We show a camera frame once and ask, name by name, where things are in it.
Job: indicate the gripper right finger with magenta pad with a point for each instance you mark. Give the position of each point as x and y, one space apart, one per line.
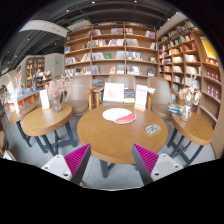
152 166

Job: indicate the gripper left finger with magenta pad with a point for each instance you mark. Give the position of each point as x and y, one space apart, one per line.
70 167

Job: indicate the white and red mouse pad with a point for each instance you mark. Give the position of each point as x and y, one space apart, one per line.
119 115

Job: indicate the round wooden centre table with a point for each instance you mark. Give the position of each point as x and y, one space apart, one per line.
112 143

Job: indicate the round wooden table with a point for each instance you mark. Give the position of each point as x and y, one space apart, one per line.
195 130
112 143
42 124

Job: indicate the round wooden left table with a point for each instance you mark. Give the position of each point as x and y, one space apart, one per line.
42 124

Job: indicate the round wooden right table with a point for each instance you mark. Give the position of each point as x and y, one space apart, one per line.
195 130

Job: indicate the stack of books right table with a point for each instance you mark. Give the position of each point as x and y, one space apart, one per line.
175 108

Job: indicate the beige armchair right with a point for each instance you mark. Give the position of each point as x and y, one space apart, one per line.
161 99

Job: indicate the beige armchair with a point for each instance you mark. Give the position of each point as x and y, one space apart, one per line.
130 82
161 99
79 98

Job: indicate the beige armchair left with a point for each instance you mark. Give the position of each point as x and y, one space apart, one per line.
79 98

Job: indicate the white sign card centre table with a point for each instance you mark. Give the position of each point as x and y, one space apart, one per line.
140 97

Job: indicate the white sign card table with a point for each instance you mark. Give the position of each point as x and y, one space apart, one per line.
44 99
140 97

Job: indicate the white sign card left table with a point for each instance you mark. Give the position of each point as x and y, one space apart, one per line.
44 99

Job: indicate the small wooden far-left table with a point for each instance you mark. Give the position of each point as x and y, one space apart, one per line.
18 117

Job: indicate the dark book on chair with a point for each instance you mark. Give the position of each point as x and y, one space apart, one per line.
129 96

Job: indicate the glass vase with dried flowers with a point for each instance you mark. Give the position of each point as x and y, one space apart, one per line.
190 96

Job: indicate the white picture book on chair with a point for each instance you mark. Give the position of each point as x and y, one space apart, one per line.
113 92

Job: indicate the glass vase with pink flowers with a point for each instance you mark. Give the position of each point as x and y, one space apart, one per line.
55 88

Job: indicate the beige armchair centre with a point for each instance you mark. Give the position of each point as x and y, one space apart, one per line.
130 82

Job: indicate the distant wooden bookshelf left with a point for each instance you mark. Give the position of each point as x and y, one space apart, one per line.
36 76

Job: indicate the wooden right bookshelf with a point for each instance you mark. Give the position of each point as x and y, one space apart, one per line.
185 51

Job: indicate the large wooden back bookshelf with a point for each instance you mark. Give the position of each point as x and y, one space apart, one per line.
112 48

